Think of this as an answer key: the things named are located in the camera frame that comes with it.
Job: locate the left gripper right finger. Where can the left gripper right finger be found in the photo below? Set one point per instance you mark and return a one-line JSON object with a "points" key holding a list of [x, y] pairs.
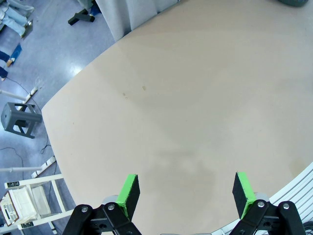
{"points": [[244, 193]]}

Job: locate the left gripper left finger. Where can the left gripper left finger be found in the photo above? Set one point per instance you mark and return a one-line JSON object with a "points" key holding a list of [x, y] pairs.
{"points": [[127, 195]]}

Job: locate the white aluminium rails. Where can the white aluminium rails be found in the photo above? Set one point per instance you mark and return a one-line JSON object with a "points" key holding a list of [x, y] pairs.
{"points": [[293, 186]]}

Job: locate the white fabric bin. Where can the white fabric bin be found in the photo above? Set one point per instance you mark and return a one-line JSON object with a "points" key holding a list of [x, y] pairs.
{"points": [[24, 200]]}

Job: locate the beige device with brown edge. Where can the beige device with brown edge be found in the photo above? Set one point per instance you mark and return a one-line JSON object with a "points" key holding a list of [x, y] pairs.
{"points": [[8, 208]]}

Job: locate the grey plastic stool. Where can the grey plastic stool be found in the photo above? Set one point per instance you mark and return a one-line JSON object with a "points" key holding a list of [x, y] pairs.
{"points": [[12, 117]]}

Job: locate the light grey hanging fabric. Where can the light grey hanging fabric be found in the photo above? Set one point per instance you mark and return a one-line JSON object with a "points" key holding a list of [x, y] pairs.
{"points": [[127, 14]]}

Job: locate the black stand base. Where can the black stand base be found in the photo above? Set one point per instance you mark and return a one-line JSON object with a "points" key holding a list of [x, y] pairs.
{"points": [[79, 17]]}

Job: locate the legs in light blue jeans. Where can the legs in light blue jeans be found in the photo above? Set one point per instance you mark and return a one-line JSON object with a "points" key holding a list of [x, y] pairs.
{"points": [[12, 20]]}

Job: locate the white cart frame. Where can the white cart frame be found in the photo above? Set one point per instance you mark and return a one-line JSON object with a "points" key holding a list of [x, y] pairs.
{"points": [[34, 179]]}

